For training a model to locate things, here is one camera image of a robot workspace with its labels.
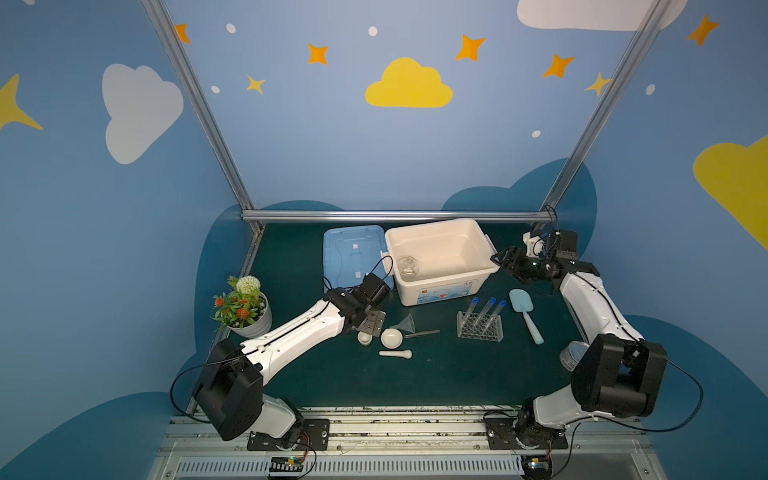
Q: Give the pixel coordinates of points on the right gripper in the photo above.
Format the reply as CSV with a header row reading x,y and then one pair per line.
x,y
519,264

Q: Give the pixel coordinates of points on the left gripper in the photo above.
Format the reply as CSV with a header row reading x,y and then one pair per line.
x,y
365,309

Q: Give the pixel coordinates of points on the small white crucible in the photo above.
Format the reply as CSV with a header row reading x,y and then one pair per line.
x,y
364,338

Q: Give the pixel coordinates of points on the white ceramic mortar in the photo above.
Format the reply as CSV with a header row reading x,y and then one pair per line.
x,y
392,338

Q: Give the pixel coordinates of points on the test tube blue cap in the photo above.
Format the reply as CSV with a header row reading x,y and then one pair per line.
x,y
494,315
484,311
469,312

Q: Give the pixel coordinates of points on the clear test tube rack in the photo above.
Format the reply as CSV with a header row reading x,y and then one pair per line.
x,y
495,333

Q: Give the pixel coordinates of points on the white plastic storage bin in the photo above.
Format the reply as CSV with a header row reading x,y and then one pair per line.
x,y
453,255

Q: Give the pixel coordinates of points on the white ceramic pestle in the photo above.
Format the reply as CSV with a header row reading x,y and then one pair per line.
x,y
404,354

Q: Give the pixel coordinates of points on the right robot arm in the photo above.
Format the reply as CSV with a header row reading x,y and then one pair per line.
x,y
620,374

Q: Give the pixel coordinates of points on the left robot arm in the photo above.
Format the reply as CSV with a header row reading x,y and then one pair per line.
x,y
230,386

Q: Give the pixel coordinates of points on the clear plastic funnel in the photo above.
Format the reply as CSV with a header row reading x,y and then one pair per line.
x,y
407,324

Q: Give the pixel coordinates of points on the light blue plastic scoop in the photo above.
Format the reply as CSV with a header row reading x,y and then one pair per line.
x,y
522,303

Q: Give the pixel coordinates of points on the light blue bin lid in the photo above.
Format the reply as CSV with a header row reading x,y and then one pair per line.
x,y
349,253

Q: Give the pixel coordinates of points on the potted artificial flower plant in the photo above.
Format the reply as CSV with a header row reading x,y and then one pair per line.
x,y
244,309

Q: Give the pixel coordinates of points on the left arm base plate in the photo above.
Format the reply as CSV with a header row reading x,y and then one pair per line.
x,y
304,434

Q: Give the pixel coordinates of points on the aluminium frame rail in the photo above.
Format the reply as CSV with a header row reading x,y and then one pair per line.
x,y
392,216

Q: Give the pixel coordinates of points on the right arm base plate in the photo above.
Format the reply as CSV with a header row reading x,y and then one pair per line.
x,y
501,434

